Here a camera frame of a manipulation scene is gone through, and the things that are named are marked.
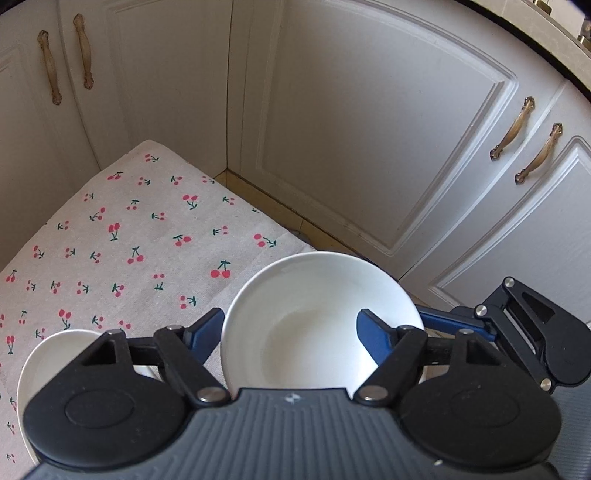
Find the cherry print tablecloth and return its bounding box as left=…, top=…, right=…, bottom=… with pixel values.
left=1, top=140, right=307, bottom=479

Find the white floral bowl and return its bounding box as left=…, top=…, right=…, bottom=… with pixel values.
left=23, top=330, right=184, bottom=472
left=221, top=251, right=424, bottom=393

